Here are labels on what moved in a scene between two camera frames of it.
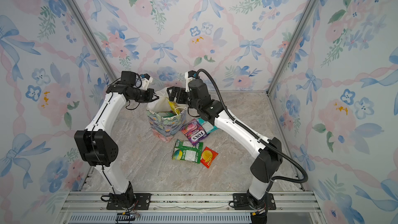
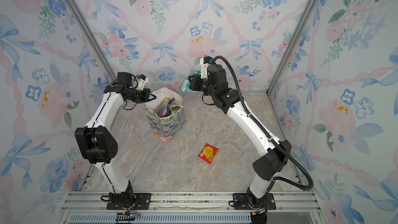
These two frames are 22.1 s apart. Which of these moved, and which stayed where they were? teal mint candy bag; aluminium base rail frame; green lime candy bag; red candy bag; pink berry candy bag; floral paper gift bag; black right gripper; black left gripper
Moved: pink berry candy bag; black right gripper; green lime candy bag; red candy bag; teal mint candy bag
Stayed: black left gripper; aluminium base rail frame; floral paper gift bag
